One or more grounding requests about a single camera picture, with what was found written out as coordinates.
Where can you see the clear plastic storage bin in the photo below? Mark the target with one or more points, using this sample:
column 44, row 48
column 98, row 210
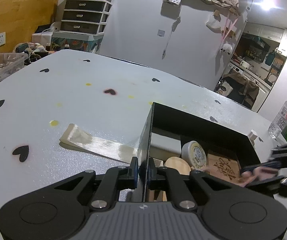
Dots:
column 11, row 63

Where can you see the white plush sheep toy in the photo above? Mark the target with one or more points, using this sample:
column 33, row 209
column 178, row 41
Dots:
column 227, row 48

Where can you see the white three drawer cabinet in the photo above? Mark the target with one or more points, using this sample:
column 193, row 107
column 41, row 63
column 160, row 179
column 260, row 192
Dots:
column 86, row 16

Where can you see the white rectangular charger block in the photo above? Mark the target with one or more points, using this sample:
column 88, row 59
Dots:
column 165, row 143

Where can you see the brown carved wooden coaster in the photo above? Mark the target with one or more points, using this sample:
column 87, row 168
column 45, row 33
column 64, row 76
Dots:
column 222, row 168

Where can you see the oval light wooden block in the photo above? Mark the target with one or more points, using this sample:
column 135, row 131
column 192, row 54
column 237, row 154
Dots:
column 178, row 164

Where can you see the brown jacket on chair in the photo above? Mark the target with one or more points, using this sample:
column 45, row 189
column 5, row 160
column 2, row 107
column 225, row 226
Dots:
column 244, row 91

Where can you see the clear plastic water bottle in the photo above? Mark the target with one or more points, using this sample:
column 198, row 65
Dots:
column 279, row 122

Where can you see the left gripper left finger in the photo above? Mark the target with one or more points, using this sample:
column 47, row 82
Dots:
column 109, row 185

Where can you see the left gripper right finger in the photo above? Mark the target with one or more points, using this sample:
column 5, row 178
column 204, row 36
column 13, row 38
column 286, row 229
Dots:
column 173, row 183

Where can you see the round cream tape dispenser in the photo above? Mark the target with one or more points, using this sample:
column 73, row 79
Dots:
column 193, row 153

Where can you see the black storage box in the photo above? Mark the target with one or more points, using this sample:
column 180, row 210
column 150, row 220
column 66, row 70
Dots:
column 211, row 136

